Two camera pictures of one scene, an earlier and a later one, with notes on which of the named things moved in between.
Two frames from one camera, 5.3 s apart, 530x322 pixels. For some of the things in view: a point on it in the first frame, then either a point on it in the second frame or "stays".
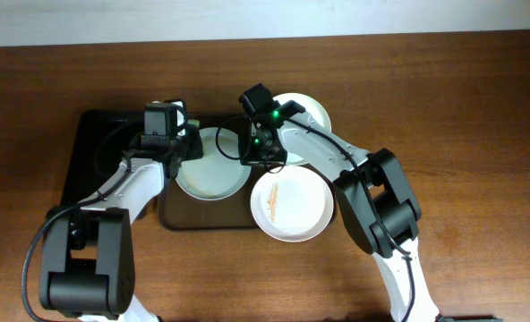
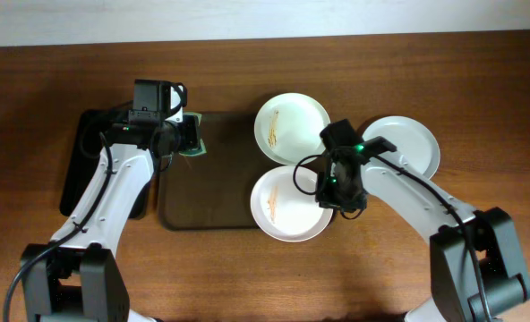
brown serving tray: (181, 210) stays
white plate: (218, 174) → (413, 140)
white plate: (293, 205) stays
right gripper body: (263, 150) → (340, 199)
